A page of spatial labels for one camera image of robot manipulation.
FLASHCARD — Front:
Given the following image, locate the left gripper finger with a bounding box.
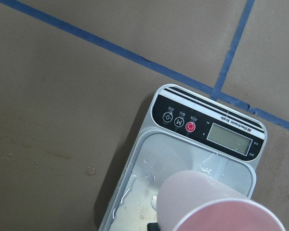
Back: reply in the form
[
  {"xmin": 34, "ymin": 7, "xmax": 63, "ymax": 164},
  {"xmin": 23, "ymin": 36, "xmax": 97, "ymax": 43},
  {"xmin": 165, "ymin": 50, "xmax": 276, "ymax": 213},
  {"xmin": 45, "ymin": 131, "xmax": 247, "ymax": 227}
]
[{"xmin": 147, "ymin": 218, "xmax": 160, "ymax": 231}]

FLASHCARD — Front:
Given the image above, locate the pink paper cup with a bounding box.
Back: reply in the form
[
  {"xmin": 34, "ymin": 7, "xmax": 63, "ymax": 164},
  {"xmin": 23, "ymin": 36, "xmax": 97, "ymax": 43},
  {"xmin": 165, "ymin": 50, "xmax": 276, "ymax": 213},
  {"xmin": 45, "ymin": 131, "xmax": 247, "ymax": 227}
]
[{"xmin": 157, "ymin": 170, "xmax": 285, "ymax": 231}]

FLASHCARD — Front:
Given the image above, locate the silver electronic kitchen scale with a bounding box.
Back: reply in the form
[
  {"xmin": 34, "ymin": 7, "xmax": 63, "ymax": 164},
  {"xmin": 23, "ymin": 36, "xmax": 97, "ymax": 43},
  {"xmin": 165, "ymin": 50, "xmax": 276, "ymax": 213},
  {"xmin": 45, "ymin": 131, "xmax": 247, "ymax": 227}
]
[{"xmin": 99, "ymin": 84, "xmax": 267, "ymax": 231}]

